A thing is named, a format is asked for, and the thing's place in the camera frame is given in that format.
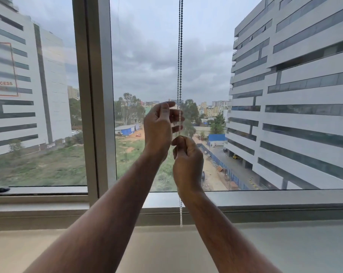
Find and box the white building with angled floors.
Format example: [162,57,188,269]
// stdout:
[224,0,343,191]

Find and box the white window sill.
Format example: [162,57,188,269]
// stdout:
[0,219,343,273]

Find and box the person's right hand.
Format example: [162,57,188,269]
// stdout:
[171,135,205,194]

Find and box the dark green round tree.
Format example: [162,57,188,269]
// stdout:
[179,99,201,126]

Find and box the grey beaded blind chain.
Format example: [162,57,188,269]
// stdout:
[176,0,185,228]

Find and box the tall pale trunk tree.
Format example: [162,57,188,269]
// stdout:
[114,93,146,126]

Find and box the grey aluminium window frame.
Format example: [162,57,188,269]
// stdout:
[0,0,343,232]

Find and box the orange bordered window sticker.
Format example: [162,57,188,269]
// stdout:
[0,41,20,98]

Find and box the person's left forearm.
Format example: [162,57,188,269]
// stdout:
[23,148,168,273]

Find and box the white building with sticker side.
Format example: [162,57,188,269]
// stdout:
[0,0,73,159]

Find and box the blue site fence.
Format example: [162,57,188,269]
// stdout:
[198,134,250,191]

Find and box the person's left hand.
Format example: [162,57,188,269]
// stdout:
[144,101,186,163]

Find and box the person's right forearm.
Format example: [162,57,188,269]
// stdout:
[177,187,283,273]

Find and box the blue roofed shed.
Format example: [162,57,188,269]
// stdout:
[115,125,140,137]

